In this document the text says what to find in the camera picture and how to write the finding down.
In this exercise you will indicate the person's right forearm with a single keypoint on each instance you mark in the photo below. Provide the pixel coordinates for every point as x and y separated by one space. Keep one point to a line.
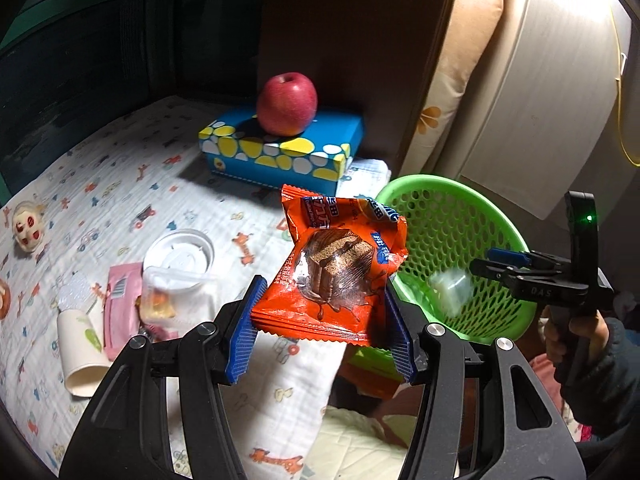
610 380

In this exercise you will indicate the pink packet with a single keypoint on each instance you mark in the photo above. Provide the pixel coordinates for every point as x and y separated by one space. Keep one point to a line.
120 310

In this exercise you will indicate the white plastic wrapper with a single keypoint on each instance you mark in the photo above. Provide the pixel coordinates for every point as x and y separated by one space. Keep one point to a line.
450 290

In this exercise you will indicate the person's right hand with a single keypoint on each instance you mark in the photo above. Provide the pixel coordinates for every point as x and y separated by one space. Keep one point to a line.
551 332

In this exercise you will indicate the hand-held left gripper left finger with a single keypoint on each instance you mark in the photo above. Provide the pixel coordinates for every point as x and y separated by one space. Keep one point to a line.
245 330

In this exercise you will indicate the blue spotted tissue box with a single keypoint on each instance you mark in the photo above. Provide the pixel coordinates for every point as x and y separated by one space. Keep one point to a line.
310 140

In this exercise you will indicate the orange water bottle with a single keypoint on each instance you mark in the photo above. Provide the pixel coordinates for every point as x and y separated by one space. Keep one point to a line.
3 300

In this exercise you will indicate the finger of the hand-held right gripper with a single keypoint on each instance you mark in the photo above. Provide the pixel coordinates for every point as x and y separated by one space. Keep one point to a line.
495 270
507 256

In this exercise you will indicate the dark wooden headboard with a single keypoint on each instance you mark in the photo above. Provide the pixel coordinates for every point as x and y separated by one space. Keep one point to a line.
360 35

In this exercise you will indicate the red apple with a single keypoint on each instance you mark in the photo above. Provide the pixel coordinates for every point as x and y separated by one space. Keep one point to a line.
287 105

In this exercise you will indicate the floral pillow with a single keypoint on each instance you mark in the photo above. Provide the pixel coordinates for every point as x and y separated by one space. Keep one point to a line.
450 85

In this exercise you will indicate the clear food container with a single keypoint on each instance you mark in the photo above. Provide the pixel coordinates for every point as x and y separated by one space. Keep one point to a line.
175 300

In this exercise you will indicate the large round white lid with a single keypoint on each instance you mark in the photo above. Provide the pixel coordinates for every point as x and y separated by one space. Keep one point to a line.
177 255

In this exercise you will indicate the white paper cup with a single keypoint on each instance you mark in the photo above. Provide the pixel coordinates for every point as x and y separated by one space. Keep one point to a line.
82 350

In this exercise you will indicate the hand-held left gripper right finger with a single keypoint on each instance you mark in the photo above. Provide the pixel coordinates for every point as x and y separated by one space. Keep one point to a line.
400 340

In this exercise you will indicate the white quilted cloth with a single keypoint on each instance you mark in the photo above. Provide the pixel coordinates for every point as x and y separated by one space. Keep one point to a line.
360 445

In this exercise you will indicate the orange snack packet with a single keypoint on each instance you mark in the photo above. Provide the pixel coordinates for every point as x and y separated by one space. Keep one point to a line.
330 270

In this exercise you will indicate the floral cloth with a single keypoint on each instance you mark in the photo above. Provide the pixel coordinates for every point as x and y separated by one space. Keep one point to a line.
575 420

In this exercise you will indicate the green plastic mesh basket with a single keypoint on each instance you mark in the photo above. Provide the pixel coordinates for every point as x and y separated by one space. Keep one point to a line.
450 225

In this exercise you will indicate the orange box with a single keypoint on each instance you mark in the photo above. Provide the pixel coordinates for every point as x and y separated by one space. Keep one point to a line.
375 385

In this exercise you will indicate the small cream toy figure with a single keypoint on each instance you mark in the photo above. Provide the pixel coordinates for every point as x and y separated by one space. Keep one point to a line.
27 225

